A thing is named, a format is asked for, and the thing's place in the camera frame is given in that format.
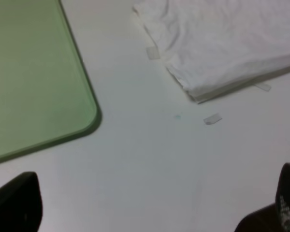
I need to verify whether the clear tape marker near left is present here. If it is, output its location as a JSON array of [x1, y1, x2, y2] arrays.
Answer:
[[203, 114, 222, 125]]

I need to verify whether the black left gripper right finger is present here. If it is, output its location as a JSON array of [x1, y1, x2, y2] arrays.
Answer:
[[235, 163, 290, 232]]

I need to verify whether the white short sleeve shirt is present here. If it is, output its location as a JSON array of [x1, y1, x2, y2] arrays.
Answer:
[[133, 0, 290, 102]]

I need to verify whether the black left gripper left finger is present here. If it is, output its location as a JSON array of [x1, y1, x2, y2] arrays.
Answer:
[[0, 172, 43, 232]]

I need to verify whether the green plastic tray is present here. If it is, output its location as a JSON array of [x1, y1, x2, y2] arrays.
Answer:
[[0, 0, 102, 163]]

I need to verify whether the clear tape marker under shirt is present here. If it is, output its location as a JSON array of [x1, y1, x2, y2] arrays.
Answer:
[[254, 83, 271, 92]]

